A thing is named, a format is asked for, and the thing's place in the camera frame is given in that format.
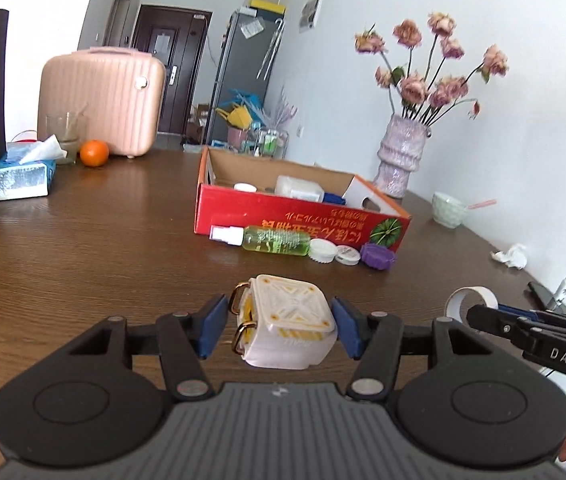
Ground white tape roll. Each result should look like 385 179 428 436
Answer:
444 286 499 324

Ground purple ridged cap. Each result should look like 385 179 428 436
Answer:
360 243 396 271

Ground white round labelled disc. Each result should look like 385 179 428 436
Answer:
335 245 361 266

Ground white power adapter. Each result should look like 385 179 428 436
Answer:
229 274 337 370

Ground white ridged lid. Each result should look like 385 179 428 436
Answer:
308 238 337 264

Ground green spray bottle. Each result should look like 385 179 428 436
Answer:
209 226 311 257

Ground blue ridged cap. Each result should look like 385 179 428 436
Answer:
322 192 346 206

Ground white ramekin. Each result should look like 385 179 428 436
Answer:
233 182 258 193

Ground small white spray bottle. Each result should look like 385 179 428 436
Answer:
548 277 566 311

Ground black smartphone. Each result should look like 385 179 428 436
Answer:
527 281 566 314

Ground crumpled white tissue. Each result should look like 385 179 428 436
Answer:
490 244 528 270

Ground pink spoon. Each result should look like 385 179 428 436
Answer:
466 200 498 210

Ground pale green bowl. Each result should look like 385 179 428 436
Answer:
431 192 469 229

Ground red cardboard box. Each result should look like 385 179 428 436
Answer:
194 148 411 250

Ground purple textured vase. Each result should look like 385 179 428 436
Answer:
373 115 431 200

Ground orange fruit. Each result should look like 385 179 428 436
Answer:
79 140 109 168

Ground cart with clutter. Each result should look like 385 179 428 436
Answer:
181 90 297 159

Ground tissue pack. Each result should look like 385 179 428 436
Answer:
0 136 67 202

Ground dried pink roses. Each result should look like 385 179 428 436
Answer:
353 12 510 128

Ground glass cup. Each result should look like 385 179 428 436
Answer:
44 112 84 165

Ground pink ribbed suitcase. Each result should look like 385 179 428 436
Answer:
36 47 166 158

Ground grey refrigerator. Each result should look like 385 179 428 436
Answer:
205 8 285 145

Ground dark brown door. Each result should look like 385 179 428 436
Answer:
131 4 213 136

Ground yellow box on fridge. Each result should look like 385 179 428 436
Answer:
249 0 286 14

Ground wall vent panel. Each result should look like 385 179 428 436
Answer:
298 0 323 32

